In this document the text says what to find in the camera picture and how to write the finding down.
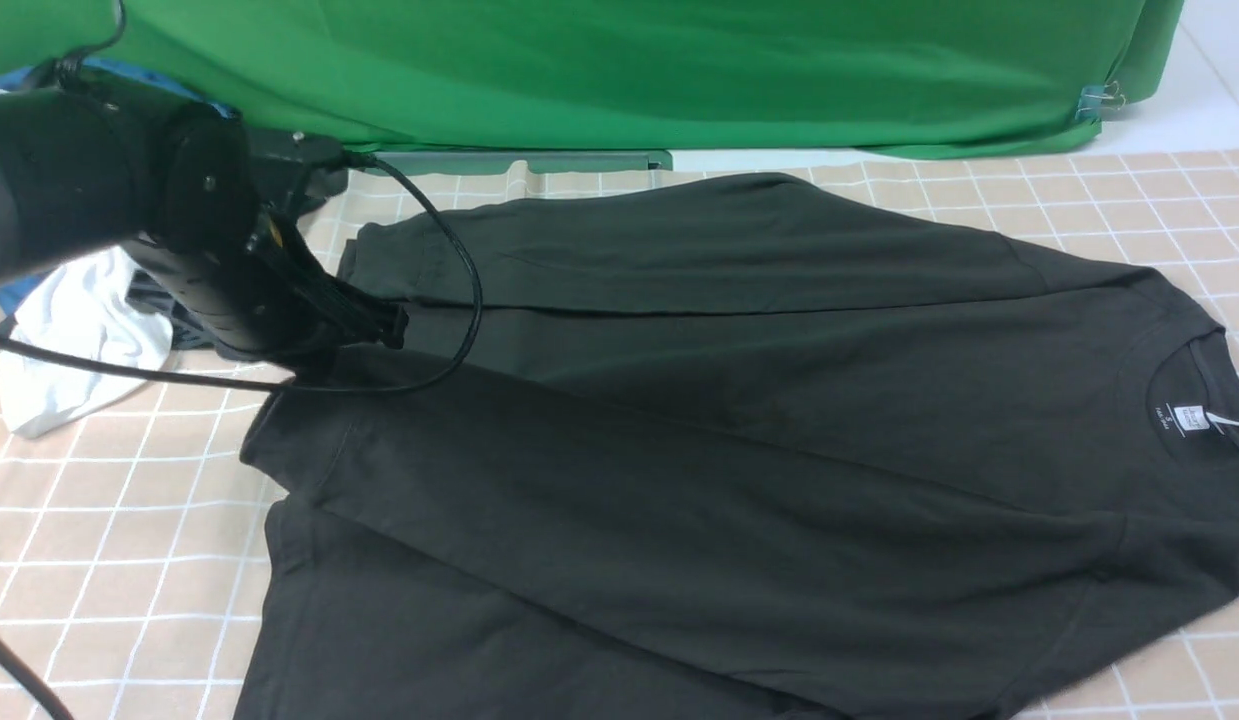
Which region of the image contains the white crumpled garment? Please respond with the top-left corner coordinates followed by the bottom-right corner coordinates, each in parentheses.
top-left (0, 247), bottom-right (173, 439)

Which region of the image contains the blue crumpled garment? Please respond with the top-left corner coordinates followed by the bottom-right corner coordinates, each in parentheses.
top-left (0, 58), bottom-right (242, 119)

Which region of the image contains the dark gray long-sleeved shirt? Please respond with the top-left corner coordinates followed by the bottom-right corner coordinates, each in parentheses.
top-left (235, 173), bottom-right (1239, 719)

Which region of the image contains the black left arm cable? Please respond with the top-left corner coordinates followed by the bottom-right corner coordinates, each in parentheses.
top-left (0, 155), bottom-right (483, 394)

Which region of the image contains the beige checkered tablecloth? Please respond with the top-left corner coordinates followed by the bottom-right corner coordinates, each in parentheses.
top-left (0, 149), bottom-right (1239, 719)

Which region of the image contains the dark crumpled garment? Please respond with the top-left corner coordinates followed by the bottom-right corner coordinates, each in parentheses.
top-left (126, 167), bottom-right (349, 359)

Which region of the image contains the green backdrop cloth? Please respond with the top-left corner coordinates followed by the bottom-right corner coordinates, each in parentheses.
top-left (0, 0), bottom-right (1184, 161)

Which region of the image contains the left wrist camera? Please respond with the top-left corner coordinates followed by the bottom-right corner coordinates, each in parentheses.
top-left (247, 126), bottom-right (349, 221)

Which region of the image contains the blue binder clip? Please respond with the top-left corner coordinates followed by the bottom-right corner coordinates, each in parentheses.
top-left (1073, 79), bottom-right (1127, 123)

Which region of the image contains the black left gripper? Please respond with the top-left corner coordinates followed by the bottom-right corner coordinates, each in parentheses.
top-left (124, 214), bottom-right (409, 366)

